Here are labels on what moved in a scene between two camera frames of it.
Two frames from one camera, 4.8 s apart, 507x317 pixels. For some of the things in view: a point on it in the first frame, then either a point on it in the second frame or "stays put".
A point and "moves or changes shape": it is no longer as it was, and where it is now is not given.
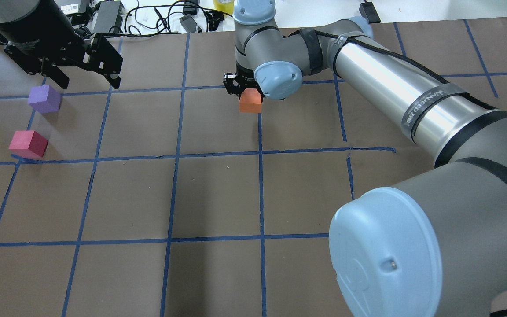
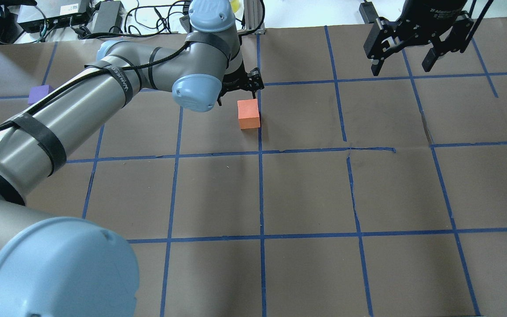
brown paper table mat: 158,198 stays put
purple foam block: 44,99 stays put
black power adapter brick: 110,15 stays put
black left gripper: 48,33 -> 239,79
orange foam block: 250,101 moves or changes shape
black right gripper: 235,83 -> 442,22
